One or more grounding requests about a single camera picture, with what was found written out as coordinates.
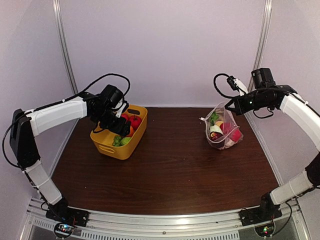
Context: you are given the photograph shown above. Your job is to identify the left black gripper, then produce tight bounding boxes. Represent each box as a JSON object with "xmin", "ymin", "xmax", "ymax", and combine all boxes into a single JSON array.
[{"xmin": 93, "ymin": 107, "xmax": 131, "ymax": 137}]

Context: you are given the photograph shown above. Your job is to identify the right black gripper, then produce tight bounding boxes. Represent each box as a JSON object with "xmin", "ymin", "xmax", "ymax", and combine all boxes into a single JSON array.
[{"xmin": 225, "ymin": 90, "xmax": 273, "ymax": 116}]

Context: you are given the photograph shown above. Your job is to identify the small red plush fruit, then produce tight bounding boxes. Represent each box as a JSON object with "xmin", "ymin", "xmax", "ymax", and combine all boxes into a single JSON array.
[{"xmin": 220, "ymin": 122, "xmax": 233, "ymax": 135}]

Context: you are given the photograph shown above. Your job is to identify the yellow plush burger bun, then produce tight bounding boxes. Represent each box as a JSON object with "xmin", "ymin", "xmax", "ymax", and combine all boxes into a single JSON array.
[{"xmin": 215, "ymin": 120, "xmax": 224, "ymax": 127}]

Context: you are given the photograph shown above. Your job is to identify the white plush daikon radish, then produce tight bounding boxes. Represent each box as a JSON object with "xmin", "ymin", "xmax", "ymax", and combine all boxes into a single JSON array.
[{"xmin": 209, "ymin": 111, "xmax": 223, "ymax": 134}]

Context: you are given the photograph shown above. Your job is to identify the clear zip top bag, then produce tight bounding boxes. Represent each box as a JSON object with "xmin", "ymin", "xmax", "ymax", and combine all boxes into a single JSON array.
[{"xmin": 199, "ymin": 102, "xmax": 244, "ymax": 150}]

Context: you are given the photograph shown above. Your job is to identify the yellow plastic basket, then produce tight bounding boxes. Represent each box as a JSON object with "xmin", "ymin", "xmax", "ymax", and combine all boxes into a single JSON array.
[{"xmin": 90, "ymin": 104, "xmax": 148, "ymax": 160}]

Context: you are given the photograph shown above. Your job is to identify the dark purple plush fruit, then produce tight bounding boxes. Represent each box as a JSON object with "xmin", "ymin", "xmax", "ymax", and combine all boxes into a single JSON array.
[{"xmin": 210, "ymin": 131, "xmax": 223, "ymax": 142}]

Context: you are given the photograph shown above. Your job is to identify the orange plush fruit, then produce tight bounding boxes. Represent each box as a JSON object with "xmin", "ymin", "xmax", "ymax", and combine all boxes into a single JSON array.
[{"xmin": 127, "ymin": 126, "xmax": 135, "ymax": 137}]

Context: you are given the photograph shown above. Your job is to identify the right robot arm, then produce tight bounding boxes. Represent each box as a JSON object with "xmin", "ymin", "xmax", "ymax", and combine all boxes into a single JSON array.
[{"xmin": 225, "ymin": 68, "xmax": 320, "ymax": 221}]

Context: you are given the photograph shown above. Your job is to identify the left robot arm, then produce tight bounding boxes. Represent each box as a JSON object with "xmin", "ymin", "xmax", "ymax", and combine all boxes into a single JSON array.
[{"xmin": 7, "ymin": 84, "xmax": 131, "ymax": 222}]

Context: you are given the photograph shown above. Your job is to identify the red fruit with stem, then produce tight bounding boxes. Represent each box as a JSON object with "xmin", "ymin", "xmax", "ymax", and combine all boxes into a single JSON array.
[{"xmin": 121, "ymin": 113, "xmax": 129, "ymax": 121}]

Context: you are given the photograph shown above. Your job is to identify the red plush tomato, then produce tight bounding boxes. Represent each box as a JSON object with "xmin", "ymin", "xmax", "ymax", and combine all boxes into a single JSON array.
[{"xmin": 128, "ymin": 115, "xmax": 142, "ymax": 130}]

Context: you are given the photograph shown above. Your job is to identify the green plush grapes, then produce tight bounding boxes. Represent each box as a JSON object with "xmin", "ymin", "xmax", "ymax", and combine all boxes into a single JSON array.
[{"xmin": 112, "ymin": 135, "xmax": 123, "ymax": 147}]

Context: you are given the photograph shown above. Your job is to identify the green plush vegetable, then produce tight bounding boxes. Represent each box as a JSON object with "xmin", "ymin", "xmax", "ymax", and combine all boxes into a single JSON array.
[{"xmin": 121, "ymin": 137, "xmax": 131, "ymax": 146}]

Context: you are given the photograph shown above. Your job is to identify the right circuit board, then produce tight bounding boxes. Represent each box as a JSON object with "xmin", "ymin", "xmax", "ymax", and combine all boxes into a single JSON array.
[{"xmin": 254, "ymin": 223, "xmax": 275, "ymax": 238}]

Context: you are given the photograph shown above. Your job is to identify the circuit board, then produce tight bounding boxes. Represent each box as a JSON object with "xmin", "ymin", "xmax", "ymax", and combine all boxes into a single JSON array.
[
  {"xmin": 53, "ymin": 223, "xmax": 75, "ymax": 238},
  {"xmin": 254, "ymin": 223, "xmax": 275, "ymax": 238}
]

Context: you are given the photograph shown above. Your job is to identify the left circuit board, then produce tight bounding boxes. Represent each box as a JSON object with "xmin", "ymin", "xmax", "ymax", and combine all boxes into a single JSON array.
[{"xmin": 53, "ymin": 223, "xmax": 75, "ymax": 238}]

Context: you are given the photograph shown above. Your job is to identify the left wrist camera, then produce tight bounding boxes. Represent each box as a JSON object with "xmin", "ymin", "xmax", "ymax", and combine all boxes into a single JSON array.
[{"xmin": 114, "ymin": 99, "xmax": 129, "ymax": 118}]

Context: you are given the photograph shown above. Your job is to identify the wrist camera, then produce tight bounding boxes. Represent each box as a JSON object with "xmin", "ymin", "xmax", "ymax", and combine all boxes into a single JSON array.
[
  {"xmin": 114, "ymin": 99, "xmax": 129, "ymax": 118},
  {"xmin": 227, "ymin": 75, "xmax": 249, "ymax": 96}
]

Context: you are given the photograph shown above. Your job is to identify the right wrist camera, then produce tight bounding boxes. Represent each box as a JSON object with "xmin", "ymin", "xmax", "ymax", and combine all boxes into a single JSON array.
[{"xmin": 227, "ymin": 75, "xmax": 249, "ymax": 96}]

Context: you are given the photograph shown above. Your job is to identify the left black cable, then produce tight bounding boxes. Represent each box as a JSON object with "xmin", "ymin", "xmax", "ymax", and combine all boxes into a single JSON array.
[{"xmin": 34, "ymin": 72, "xmax": 131, "ymax": 111}]

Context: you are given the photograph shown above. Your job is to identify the black cable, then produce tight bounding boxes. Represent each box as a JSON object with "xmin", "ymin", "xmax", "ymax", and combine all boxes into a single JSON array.
[
  {"xmin": 34, "ymin": 72, "xmax": 131, "ymax": 111},
  {"xmin": 213, "ymin": 73, "xmax": 235, "ymax": 99}
]

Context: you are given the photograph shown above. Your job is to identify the right black cable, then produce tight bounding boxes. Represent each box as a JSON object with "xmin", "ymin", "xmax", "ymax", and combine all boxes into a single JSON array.
[{"xmin": 213, "ymin": 73, "xmax": 235, "ymax": 99}]

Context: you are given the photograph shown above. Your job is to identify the right aluminium frame post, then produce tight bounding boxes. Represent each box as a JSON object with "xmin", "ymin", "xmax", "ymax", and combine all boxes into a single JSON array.
[{"xmin": 247, "ymin": 0, "xmax": 273, "ymax": 88}]

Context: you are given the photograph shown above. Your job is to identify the aluminium frame post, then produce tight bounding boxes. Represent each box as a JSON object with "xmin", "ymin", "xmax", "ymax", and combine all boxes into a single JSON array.
[
  {"xmin": 247, "ymin": 0, "xmax": 273, "ymax": 88},
  {"xmin": 52, "ymin": 0, "xmax": 79, "ymax": 95}
]

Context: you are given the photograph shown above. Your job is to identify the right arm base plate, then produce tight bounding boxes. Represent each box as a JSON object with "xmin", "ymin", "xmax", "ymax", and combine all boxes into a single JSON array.
[{"xmin": 238, "ymin": 207, "xmax": 282, "ymax": 226}]

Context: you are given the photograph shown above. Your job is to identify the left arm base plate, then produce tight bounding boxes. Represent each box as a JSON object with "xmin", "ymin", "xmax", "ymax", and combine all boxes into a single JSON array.
[{"xmin": 45, "ymin": 205, "xmax": 89, "ymax": 227}]

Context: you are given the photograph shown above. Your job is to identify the left aluminium frame post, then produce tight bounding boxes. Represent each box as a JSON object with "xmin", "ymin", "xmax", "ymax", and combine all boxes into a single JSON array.
[{"xmin": 52, "ymin": 0, "xmax": 79, "ymax": 95}]

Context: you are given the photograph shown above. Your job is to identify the front aluminium rail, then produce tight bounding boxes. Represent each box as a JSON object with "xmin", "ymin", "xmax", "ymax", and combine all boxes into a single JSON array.
[{"xmin": 19, "ymin": 197, "xmax": 308, "ymax": 240}]

